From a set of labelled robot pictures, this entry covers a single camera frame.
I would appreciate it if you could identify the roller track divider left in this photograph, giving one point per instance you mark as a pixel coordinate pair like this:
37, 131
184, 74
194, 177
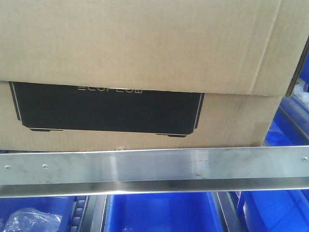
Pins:
89, 214

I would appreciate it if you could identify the brown cardboard box black print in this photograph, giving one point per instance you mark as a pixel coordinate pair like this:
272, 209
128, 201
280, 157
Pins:
87, 75

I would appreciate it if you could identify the metal shelf front rail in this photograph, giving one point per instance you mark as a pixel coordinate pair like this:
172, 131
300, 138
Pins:
154, 171

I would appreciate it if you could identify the clear plastic bag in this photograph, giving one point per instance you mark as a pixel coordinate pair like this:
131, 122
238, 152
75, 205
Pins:
31, 220

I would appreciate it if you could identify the blue bin lower right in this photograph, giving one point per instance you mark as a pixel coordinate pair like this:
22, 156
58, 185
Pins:
274, 211

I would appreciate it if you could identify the metal divider right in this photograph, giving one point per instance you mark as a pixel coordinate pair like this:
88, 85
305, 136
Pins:
227, 212

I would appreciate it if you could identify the blue bin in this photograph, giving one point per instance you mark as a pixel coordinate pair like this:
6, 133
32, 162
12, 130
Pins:
162, 212
290, 126
62, 206
274, 211

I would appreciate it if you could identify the metal shelf upright post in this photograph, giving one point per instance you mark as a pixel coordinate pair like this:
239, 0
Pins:
298, 69

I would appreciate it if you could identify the blue bin lower left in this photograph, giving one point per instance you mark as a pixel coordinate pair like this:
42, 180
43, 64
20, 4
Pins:
62, 206

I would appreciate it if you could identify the blue bin upper right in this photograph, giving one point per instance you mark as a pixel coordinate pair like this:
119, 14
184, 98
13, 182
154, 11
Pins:
290, 126

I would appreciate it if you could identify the blue bin lower centre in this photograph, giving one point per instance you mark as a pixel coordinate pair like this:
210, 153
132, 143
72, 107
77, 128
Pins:
162, 212

